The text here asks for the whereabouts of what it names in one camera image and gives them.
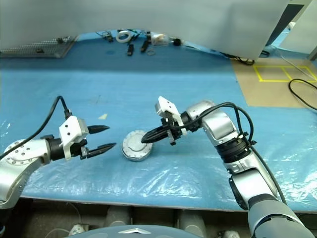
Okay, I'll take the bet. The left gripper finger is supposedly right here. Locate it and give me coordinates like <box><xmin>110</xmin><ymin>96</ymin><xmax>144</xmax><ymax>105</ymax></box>
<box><xmin>85</xmin><ymin>142</ymin><xmax>117</xmax><ymax>159</ymax></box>
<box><xmin>87</xmin><ymin>124</ymin><xmax>110</xmax><ymax>135</ymax></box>

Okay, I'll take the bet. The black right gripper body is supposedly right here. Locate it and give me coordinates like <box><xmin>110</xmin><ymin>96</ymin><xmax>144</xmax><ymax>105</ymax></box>
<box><xmin>160</xmin><ymin>116</ymin><xmax>185</xmax><ymax>147</ymax></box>

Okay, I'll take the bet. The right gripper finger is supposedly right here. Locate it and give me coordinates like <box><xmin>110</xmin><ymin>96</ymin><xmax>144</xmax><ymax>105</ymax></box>
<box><xmin>147</xmin><ymin>126</ymin><xmax>170</xmax><ymax>137</ymax></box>
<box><xmin>140</xmin><ymin>134</ymin><xmax>171</xmax><ymax>144</ymax></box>

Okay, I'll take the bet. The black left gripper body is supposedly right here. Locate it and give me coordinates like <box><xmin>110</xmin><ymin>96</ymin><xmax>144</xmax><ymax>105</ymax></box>
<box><xmin>71</xmin><ymin>139</ymin><xmax>91</xmax><ymax>160</ymax></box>

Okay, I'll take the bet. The grey finned motor lid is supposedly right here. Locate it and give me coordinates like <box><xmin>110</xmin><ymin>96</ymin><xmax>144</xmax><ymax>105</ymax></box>
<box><xmin>123</xmin><ymin>129</ymin><xmax>153</xmax><ymax>159</ymax></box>

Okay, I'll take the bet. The blue plastic table cover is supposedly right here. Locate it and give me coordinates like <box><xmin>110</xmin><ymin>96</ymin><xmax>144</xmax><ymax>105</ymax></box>
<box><xmin>0</xmin><ymin>31</ymin><xmax>317</xmax><ymax>212</ymax></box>

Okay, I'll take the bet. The grey rounded cylinder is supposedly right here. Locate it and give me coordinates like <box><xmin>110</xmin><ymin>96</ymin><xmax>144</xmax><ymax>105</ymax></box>
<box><xmin>176</xmin><ymin>210</ymin><xmax>207</xmax><ymax>234</ymax></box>
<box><xmin>105</xmin><ymin>206</ymin><xmax>132</xmax><ymax>228</ymax></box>

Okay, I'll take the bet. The white speckled object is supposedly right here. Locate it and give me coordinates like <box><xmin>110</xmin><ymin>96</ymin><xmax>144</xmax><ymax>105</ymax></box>
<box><xmin>68</xmin><ymin>223</ymin><xmax>90</xmax><ymax>237</ymax></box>
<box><xmin>217</xmin><ymin>230</ymin><xmax>240</xmax><ymax>238</ymax></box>

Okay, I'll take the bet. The clear plastic bag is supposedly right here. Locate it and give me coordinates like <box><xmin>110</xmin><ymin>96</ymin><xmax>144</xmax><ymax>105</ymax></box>
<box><xmin>151</xmin><ymin>33</ymin><xmax>172</xmax><ymax>47</ymax></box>

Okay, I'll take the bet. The black parts cluster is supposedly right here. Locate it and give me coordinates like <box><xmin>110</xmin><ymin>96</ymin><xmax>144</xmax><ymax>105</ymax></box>
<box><xmin>100</xmin><ymin>30</ymin><xmax>115</xmax><ymax>43</ymax></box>

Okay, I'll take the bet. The white tape roll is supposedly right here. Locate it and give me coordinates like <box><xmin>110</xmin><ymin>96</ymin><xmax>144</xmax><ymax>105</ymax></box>
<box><xmin>115</xmin><ymin>30</ymin><xmax>133</xmax><ymax>43</ymax></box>

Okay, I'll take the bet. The grey perforated parts tray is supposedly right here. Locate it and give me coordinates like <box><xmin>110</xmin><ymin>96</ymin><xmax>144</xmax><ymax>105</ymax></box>
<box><xmin>0</xmin><ymin>35</ymin><xmax>79</xmax><ymax>59</ymax></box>

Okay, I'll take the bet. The brown cardboard sheet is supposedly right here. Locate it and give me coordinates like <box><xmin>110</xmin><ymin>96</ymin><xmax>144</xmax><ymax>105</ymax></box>
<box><xmin>230</xmin><ymin>56</ymin><xmax>317</xmax><ymax>109</ymax></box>

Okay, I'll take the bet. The white backdrop sheet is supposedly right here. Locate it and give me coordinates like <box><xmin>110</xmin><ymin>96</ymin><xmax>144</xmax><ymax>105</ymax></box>
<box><xmin>0</xmin><ymin>0</ymin><xmax>292</xmax><ymax>60</ymax></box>

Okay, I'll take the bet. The white upright panel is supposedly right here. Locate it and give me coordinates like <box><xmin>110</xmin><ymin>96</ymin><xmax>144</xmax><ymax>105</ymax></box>
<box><xmin>277</xmin><ymin>0</ymin><xmax>317</xmax><ymax>61</ymax></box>

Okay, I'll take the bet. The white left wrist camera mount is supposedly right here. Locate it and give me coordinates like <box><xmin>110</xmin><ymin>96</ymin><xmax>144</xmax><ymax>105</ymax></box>
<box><xmin>58</xmin><ymin>115</ymin><xmax>89</xmax><ymax>160</ymax></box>

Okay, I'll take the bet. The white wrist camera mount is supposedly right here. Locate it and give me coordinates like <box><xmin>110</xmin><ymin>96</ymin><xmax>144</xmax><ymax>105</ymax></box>
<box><xmin>58</xmin><ymin>115</ymin><xmax>89</xmax><ymax>160</ymax></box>
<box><xmin>155</xmin><ymin>96</ymin><xmax>188</xmax><ymax>136</ymax></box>

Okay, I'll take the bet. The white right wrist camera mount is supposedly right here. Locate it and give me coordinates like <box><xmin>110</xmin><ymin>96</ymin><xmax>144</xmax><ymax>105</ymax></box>
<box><xmin>155</xmin><ymin>96</ymin><xmax>188</xmax><ymax>136</ymax></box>

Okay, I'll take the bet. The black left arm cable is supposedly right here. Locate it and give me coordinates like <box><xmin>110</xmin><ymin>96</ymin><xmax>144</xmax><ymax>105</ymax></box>
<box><xmin>0</xmin><ymin>95</ymin><xmax>73</xmax><ymax>160</ymax></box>

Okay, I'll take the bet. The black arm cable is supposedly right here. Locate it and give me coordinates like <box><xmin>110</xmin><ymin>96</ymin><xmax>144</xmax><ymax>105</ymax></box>
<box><xmin>170</xmin><ymin>102</ymin><xmax>288</xmax><ymax>207</ymax></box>
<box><xmin>0</xmin><ymin>95</ymin><xmax>73</xmax><ymax>160</ymax></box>

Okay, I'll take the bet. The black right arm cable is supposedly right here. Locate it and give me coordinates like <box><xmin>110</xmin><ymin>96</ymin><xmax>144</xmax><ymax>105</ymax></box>
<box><xmin>170</xmin><ymin>102</ymin><xmax>288</xmax><ymax>207</ymax></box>

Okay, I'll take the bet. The black tangled cable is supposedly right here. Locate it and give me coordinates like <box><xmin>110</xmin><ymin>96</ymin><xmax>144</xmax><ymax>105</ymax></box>
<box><xmin>222</xmin><ymin>49</ymin><xmax>271</xmax><ymax>66</ymax></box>

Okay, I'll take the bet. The black looped floor cable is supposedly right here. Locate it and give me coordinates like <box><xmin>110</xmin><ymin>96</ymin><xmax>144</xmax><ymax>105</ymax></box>
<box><xmin>287</xmin><ymin>78</ymin><xmax>317</xmax><ymax>110</ymax></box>

